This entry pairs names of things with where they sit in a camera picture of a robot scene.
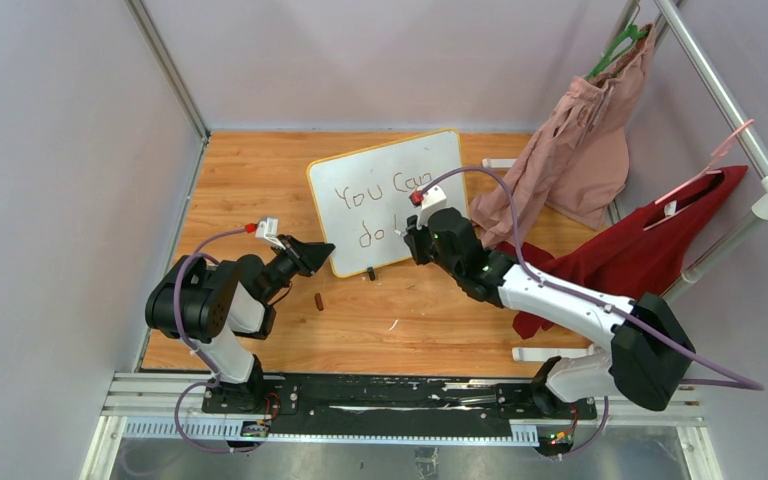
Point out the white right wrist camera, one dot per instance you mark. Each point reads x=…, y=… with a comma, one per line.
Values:
x=428, y=202

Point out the aluminium corner frame post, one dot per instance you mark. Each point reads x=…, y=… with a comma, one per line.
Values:
x=153, y=38

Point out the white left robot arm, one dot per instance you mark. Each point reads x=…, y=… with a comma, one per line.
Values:
x=210, y=308

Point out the white whiteboard eraser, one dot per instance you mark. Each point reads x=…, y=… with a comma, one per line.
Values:
x=498, y=163

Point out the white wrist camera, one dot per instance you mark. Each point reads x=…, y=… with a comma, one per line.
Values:
x=267, y=231
x=428, y=202

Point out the pink hanging garment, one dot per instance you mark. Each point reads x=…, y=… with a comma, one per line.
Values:
x=578, y=161

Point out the metal clothes rack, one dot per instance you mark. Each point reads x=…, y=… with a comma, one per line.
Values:
x=672, y=132

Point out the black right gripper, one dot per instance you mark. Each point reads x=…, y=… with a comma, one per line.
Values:
x=414, y=238

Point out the pink clothes hanger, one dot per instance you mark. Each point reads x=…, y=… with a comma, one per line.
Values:
x=715, y=157

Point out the red hanging garment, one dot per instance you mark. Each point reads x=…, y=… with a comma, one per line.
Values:
x=644, y=252

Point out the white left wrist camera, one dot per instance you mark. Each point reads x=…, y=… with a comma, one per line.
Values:
x=267, y=231

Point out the yellow framed whiteboard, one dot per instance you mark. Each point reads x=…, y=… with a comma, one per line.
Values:
x=362, y=198

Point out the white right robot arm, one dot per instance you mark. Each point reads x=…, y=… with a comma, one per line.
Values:
x=641, y=348

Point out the green clothes hanger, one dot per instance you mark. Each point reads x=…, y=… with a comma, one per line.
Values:
x=624, y=41

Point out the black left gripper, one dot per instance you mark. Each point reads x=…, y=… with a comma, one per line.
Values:
x=311, y=256

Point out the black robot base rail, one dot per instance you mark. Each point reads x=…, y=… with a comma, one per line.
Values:
x=367, y=409

